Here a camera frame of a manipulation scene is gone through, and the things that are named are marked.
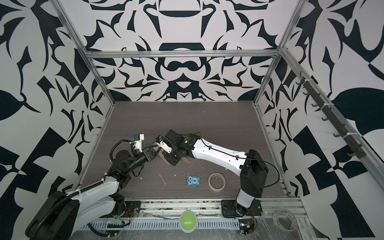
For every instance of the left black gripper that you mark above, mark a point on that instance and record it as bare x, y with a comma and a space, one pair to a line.
149, 155

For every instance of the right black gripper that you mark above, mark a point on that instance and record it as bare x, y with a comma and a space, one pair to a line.
173, 161

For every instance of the white remote control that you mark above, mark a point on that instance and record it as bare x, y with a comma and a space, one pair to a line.
163, 156

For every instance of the beige battery cover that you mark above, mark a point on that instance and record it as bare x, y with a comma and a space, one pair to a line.
185, 160

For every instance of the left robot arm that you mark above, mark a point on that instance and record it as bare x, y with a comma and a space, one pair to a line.
63, 214

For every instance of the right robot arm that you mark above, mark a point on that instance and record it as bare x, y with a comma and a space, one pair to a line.
252, 170

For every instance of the blue owl figure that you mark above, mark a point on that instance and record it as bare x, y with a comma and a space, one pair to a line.
193, 181

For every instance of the green push button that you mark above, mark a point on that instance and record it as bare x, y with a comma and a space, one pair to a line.
188, 221

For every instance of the small circuit board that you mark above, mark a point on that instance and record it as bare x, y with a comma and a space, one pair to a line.
245, 227

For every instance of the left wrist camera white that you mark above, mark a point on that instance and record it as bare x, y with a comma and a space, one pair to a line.
137, 142

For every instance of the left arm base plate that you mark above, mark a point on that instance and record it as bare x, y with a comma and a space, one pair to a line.
126, 209

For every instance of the slotted cable duct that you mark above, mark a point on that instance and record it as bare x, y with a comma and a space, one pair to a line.
161, 224

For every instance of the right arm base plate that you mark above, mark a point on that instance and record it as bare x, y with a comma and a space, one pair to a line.
231, 209

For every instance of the aluminium frame rail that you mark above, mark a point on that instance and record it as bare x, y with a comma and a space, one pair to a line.
180, 54

